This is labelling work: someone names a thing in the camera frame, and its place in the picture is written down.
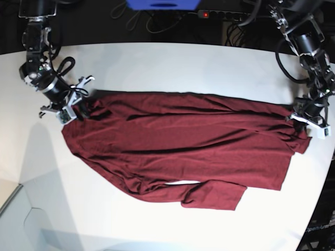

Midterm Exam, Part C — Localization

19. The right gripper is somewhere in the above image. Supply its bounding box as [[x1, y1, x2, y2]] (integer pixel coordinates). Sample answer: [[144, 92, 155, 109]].
[[39, 75, 95, 118]]

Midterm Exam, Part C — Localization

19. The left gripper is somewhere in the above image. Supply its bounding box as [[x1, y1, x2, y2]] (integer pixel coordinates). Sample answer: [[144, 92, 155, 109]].
[[285, 96, 329, 130]]

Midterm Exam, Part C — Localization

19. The dark red t-shirt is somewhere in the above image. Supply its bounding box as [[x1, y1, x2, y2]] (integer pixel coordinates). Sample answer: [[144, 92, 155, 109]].
[[62, 92, 310, 210]]

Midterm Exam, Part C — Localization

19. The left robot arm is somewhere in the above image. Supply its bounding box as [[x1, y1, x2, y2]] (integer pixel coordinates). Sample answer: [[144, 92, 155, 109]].
[[239, 1, 334, 139]]

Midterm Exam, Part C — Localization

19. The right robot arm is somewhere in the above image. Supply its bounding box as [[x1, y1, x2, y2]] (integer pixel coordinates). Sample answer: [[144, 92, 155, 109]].
[[18, 1, 94, 125]]

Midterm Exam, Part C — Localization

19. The black power strip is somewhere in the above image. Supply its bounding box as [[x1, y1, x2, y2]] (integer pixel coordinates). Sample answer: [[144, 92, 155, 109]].
[[197, 9, 250, 22]]

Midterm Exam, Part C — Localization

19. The blue box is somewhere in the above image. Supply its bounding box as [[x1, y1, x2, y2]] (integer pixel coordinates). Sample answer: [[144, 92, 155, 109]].
[[126, 0, 200, 10]]

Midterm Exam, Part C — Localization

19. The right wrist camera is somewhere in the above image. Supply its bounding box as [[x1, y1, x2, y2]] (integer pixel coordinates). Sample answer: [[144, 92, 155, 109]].
[[56, 107, 77, 125]]

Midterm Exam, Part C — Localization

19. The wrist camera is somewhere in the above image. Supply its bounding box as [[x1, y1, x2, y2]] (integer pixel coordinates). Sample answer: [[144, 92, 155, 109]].
[[56, 107, 77, 125], [317, 125, 331, 140]]

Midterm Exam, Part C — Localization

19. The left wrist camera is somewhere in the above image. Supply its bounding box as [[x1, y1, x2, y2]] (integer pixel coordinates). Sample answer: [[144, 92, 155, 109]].
[[317, 125, 331, 140]]

